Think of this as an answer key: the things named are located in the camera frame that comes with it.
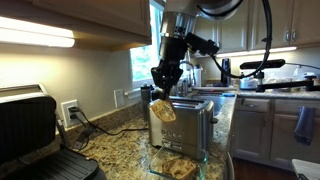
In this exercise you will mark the black toaster lever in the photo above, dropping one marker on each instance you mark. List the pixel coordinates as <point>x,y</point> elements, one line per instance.
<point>214,120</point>

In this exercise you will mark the stainless steel two-slot toaster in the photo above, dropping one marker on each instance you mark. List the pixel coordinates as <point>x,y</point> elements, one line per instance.
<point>186,130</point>

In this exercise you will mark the white wall power outlet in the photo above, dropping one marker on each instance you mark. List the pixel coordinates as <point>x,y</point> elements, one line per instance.
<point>65,115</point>

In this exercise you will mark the black stereo camera bar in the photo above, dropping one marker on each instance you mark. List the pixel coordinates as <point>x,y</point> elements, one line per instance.
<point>263,64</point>

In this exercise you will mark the black panini press grill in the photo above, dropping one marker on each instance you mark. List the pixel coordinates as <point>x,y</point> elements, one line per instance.
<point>30,126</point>

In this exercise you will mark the brown bread slice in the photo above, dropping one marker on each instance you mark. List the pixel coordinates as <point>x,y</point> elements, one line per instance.
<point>180,168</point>
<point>163,110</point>

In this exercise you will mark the white lower kitchen cabinets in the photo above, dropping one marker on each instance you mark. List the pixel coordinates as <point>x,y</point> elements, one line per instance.
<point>253,130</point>

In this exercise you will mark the white rice cooker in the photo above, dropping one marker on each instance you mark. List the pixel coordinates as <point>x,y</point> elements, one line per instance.
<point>248,83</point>

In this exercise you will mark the black squat bottle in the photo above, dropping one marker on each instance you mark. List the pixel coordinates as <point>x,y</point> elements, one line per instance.
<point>155,96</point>

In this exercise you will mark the blue sponge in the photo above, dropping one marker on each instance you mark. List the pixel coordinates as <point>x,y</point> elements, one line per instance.
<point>228,94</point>

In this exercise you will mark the white paper towel roll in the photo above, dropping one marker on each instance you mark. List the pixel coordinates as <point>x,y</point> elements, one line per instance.
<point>198,76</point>

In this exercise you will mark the kitchen window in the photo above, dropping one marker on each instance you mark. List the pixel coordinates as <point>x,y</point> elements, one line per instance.
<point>143,63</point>

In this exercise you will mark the wooden upper cabinet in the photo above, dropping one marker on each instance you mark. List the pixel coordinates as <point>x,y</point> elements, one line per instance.
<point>83,16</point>

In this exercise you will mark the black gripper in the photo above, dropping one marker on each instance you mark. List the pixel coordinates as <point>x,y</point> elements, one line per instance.
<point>173,50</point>

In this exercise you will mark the under-cabinet strip light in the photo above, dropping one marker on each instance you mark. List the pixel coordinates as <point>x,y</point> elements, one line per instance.
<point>283,50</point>
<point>33,33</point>

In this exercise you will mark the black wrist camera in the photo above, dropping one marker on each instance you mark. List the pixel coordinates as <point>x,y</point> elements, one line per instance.
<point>203,45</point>

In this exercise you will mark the black pepper grinder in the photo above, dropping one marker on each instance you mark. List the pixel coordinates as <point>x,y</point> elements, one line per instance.
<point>145,100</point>

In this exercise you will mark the clear glass food container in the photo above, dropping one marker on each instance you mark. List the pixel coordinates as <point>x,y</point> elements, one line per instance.
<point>156,168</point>

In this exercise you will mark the blue hanging towel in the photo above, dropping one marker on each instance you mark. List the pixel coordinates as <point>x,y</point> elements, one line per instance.
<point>305,125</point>

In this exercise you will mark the white flat panel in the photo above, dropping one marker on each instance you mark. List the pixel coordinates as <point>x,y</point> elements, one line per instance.
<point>305,168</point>

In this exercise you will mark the black tall coffee appliance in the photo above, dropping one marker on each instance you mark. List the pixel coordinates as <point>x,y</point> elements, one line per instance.
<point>226,71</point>

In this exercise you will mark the white wall switch plate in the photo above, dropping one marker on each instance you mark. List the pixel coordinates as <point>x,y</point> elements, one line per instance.
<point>119,98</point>

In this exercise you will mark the stainless steel sink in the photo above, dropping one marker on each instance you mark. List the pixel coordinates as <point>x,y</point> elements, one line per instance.
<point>213,100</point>

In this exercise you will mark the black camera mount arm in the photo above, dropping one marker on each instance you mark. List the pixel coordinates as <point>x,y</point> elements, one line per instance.
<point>286,85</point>

